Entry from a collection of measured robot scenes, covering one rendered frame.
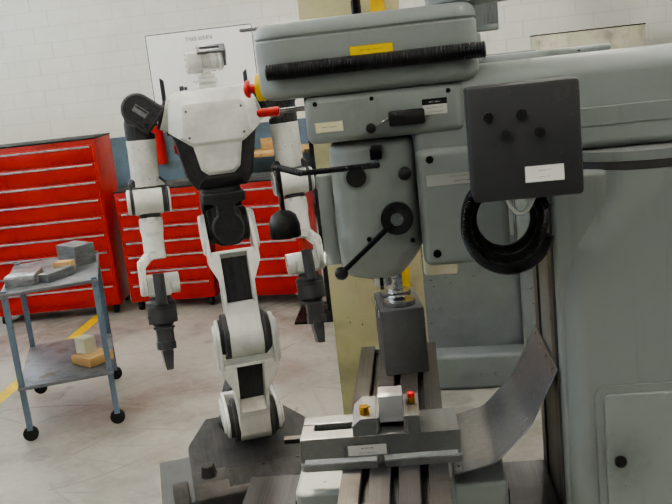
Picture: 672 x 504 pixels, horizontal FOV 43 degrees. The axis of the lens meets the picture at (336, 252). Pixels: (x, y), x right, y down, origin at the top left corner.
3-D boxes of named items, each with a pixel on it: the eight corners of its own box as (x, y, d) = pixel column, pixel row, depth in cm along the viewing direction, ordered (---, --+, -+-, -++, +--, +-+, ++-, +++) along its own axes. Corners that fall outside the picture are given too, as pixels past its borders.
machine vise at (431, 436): (301, 473, 183) (295, 426, 180) (307, 442, 197) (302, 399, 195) (463, 461, 180) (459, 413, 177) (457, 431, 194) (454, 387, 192)
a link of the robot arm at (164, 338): (150, 349, 264) (146, 311, 264) (181, 344, 267) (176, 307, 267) (152, 351, 252) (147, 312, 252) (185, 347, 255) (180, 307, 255)
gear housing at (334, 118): (307, 145, 180) (302, 98, 178) (319, 135, 203) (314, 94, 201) (465, 130, 176) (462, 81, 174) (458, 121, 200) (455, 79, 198)
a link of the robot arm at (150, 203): (139, 253, 262) (131, 192, 263) (172, 249, 265) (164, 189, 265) (138, 251, 252) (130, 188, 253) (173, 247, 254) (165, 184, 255)
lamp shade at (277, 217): (266, 236, 197) (263, 210, 195) (295, 231, 199) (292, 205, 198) (275, 241, 190) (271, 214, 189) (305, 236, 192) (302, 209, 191)
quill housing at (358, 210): (340, 286, 188) (324, 143, 181) (346, 264, 208) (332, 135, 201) (425, 279, 186) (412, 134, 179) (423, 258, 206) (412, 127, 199)
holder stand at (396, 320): (386, 376, 233) (379, 307, 229) (379, 350, 255) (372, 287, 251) (429, 371, 234) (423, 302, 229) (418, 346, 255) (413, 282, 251)
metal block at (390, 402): (380, 423, 184) (377, 397, 182) (380, 411, 190) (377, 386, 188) (404, 421, 183) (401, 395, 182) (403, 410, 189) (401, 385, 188)
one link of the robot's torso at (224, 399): (221, 423, 296) (216, 388, 293) (277, 412, 300) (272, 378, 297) (227, 447, 276) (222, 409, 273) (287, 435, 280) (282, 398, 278)
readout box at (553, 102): (474, 205, 154) (466, 88, 149) (470, 197, 163) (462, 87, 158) (586, 194, 152) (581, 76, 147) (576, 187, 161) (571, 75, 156)
